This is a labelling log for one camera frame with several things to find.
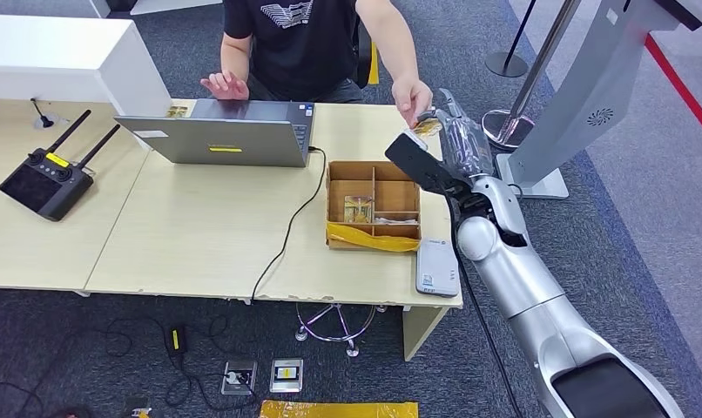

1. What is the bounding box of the closed floor socket with label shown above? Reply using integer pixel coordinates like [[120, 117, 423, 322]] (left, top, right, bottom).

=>
[[268, 358, 305, 394]]

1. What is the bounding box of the beige desk side panel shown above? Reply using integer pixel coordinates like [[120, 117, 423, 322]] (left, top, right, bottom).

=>
[[402, 306, 450, 363]]

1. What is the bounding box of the chrome stool base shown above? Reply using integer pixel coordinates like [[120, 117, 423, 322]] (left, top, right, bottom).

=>
[[294, 302, 388, 359]]

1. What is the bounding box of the person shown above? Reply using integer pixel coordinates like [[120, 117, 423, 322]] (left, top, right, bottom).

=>
[[199, 0, 434, 128]]

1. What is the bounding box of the black adapter floor cable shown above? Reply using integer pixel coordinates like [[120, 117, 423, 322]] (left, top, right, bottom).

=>
[[164, 313, 260, 414]]

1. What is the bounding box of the chrome stanchion post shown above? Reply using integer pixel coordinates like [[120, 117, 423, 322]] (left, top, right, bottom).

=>
[[481, 0, 583, 152]]

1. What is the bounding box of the small black desk antenna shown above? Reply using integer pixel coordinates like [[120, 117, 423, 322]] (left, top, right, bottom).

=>
[[30, 97, 56, 129]]

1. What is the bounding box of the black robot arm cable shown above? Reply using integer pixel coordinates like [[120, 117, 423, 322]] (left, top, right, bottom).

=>
[[442, 190, 525, 418]]

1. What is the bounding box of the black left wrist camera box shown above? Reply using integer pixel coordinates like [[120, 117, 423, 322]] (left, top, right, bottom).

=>
[[123, 396, 153, 418]]

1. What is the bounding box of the thin black floor cable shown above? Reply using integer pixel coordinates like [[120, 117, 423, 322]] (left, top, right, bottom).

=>
[[0, 317, 168, 418]]

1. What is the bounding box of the grey kiosk stand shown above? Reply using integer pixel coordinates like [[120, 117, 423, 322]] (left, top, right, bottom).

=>
[[495, 0, 702, 201]]

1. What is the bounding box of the grey laptop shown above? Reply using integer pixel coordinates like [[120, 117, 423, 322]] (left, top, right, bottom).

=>
[[114, 98, 316, 169]]

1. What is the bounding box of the black remote controller with antennas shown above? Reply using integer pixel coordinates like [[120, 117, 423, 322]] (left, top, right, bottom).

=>
[[0, 109, 122, 223]]

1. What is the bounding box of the white counter block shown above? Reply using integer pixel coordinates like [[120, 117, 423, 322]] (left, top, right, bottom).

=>
[[0, 13, 173, 117]]

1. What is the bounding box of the black stanchion post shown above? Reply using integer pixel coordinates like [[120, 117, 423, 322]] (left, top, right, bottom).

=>
[[484, 0, 538, 79]]

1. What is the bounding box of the red floor tape line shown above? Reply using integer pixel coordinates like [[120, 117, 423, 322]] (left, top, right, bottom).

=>
[[644, 33, 702, 150]]

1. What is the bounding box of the yellow floor tape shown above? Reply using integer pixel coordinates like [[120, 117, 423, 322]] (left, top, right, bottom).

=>
[[260, 400, 420, 418]]

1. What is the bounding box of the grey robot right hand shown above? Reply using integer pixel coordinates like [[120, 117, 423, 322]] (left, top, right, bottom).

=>
[[426, 87, 496, 181]]

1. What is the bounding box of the open floor socket with plug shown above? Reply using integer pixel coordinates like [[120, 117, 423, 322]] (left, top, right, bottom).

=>
[[220, 359, 259, 397]]

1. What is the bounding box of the cardboard divided box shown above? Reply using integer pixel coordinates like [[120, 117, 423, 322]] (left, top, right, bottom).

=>
[[325, 160, 422, 253]]

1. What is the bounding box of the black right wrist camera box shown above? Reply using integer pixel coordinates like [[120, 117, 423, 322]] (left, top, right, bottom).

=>
[[384, 129, 473, 200]]

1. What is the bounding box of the person's left hand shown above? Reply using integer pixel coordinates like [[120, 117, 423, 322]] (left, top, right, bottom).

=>
[[391, 75, 434, 128]]

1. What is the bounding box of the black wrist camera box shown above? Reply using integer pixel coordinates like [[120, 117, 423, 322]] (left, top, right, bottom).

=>
[[384, 129, 473, 200], [123, 396, 153, 418]]

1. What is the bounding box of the black laptop power cable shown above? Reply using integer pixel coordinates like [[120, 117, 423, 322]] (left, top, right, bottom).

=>
[[249, 146, 327, 303]]

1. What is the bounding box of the person's right hand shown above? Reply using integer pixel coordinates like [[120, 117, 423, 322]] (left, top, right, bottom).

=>
[[199, 70, 251, 102]]

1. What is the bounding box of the white card reader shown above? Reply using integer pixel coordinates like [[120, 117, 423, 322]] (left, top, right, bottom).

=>
[[415, 238, 462, 299]]

